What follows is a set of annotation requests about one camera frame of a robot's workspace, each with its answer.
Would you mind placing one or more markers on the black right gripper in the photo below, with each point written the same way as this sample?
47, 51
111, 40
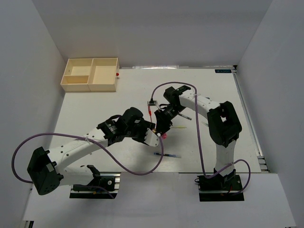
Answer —
163, 122

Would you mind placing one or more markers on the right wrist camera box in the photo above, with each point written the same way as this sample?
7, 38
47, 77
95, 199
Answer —
152, 103

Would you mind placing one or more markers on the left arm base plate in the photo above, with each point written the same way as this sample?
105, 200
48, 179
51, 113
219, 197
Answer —
104, 187

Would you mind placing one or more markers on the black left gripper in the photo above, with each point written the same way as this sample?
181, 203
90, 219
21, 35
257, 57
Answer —
148, 126

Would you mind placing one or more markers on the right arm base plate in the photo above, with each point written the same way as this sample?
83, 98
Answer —
213, 190

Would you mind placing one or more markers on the black gel pen clear cap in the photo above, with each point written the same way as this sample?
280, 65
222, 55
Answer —
184, 116

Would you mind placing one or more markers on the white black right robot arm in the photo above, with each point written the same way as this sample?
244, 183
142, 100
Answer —
223, 123

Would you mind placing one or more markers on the yellow highlighter pen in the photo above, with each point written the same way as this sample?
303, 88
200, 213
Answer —
178, 127

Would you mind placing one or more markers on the dark blue gel pen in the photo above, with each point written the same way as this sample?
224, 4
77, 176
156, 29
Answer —
167, 155

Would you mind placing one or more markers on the red ballpoint pen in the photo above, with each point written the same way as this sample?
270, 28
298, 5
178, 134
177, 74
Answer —
150, 115

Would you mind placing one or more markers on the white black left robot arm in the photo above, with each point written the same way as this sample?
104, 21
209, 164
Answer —
49, 169

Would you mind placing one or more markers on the cream compartment organizer box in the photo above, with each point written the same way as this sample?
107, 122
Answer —
90, 75

